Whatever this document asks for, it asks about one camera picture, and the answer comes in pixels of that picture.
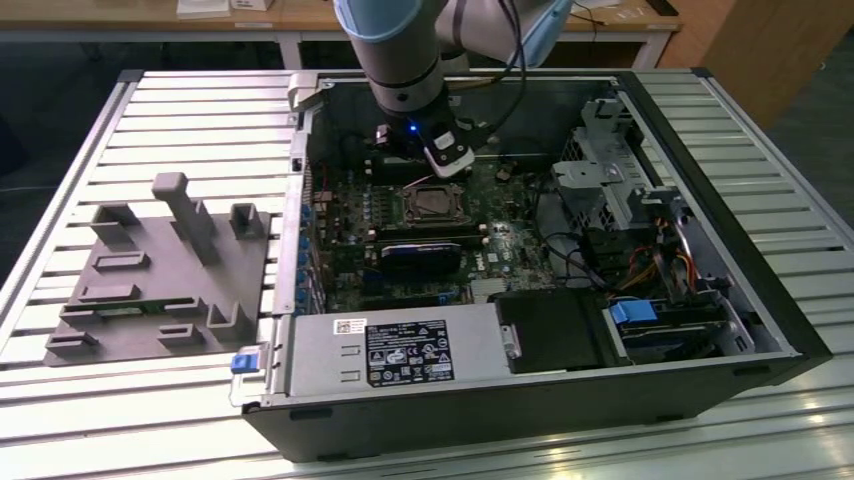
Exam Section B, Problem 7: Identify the metal drive cage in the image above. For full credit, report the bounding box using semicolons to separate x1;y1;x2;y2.
550;98;673;232

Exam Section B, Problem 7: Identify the black camera cable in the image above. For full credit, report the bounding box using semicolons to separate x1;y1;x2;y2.
466;0;530;147

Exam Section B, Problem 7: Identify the green RAM stick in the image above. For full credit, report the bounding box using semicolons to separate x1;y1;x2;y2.
92;307;162;319

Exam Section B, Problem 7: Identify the yellow red wire bundle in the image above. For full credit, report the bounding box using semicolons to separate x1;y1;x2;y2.
617;244;701;297

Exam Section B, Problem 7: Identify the metal socket cover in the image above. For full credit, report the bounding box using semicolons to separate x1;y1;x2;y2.
398;183;470;225

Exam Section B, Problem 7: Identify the black RAM stick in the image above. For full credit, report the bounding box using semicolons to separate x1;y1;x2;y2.
378;223;485;244

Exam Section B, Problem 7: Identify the green motherboard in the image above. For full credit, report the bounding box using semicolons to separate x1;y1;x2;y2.
303;154;559;311

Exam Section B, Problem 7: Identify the black graphics card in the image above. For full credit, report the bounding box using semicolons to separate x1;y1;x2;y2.
378;242;466;279

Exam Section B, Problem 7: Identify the black wire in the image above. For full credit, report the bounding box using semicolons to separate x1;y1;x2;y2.
542;230;610;292

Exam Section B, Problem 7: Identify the blue disk carrier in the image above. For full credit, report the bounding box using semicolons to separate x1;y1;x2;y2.
609;298;661;326

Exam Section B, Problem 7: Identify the white box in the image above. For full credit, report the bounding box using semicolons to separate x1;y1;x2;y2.
176;0;232;19

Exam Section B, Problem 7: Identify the CPU socket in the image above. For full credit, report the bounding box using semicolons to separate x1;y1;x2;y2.
397;182;473;227

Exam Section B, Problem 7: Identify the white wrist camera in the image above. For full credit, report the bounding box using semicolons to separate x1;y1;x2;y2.
423;127;478;179

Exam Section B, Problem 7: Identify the wooden desk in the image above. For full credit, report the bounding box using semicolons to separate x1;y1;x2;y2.
0;0;683;71

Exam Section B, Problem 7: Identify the wooden cabinet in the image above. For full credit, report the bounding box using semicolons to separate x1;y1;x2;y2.
657;0;854;129

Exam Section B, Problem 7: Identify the grey case latch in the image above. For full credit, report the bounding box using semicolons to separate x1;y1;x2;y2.
286;72;330;114

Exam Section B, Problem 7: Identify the silver power supply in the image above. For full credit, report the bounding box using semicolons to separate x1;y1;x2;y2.
283;303;517;397

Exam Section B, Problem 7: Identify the silver chipset heat sink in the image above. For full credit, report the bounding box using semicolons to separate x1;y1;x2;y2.
470;279;506;302

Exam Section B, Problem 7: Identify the grey parts rack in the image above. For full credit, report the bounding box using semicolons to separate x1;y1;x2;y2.
43;172;275;369

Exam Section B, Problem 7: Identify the black open PC case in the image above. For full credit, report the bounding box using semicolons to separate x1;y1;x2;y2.
239;67;836;464

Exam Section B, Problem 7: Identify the black RAM slot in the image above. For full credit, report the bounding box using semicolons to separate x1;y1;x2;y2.
370;155;435;184

